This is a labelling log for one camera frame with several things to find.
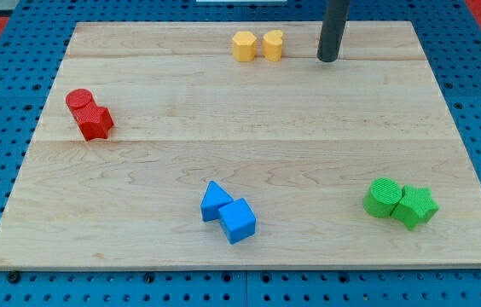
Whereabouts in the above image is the green star block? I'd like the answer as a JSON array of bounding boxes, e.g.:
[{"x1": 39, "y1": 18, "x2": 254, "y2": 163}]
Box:
[{"x1": 391, "y1": 185, "x2": 439, "y2": 230}]

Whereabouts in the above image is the blue cube block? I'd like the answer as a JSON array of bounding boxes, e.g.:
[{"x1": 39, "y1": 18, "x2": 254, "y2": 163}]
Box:
[{"x1": 218, "y1": 198, "x2": 257, "y2": 245}]

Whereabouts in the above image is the yellow heart block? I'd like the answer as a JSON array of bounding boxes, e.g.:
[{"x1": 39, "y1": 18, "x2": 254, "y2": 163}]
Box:
[{"x1": 263, "y1": 30, "x2": 283, "y2": 62}]

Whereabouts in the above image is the yellow hexagon block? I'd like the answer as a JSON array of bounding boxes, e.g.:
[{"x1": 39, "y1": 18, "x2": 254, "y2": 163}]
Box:
[{"x1": 232, "y1": 31, "x2": 257, "y2": 62}]

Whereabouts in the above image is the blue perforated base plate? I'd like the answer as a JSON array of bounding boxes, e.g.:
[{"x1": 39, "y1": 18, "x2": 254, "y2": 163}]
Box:
[{"x1": 0, "y1": 0, "x2": 481, "y2": 306}]

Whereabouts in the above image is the red star block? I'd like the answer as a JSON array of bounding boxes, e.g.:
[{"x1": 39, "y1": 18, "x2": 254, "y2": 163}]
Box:
[{"x1": 73, "y1": 104, "x2": 114, "y2": 142}]

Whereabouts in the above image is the blue triangle block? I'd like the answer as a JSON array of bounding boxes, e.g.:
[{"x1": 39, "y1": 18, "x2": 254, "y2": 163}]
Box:
[{"x1": 200, "y1": 181, "x2": 234, "y2": 222}]

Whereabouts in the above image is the light wooden board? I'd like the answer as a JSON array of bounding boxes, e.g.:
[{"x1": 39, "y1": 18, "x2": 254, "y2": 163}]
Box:
[{"x1": 0, "y1": 21, "x2": 481, "y2": 272}]

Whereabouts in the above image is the green cylinder block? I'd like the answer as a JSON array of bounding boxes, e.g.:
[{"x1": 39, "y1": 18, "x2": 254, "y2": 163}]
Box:
[{"x1": 362, "y1": 177, "x2": 402, "y2": 218}]

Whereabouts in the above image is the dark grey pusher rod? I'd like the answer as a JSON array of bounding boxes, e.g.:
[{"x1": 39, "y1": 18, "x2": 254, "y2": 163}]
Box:
[{"x1": 316, "y1": 0, "x2": 351, "y2": 62}]

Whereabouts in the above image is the red cylinder block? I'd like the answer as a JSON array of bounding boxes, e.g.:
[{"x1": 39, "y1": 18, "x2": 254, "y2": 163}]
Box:
[{"x1": 66, "y1": 89, "x2": 95, "y2": 113}]

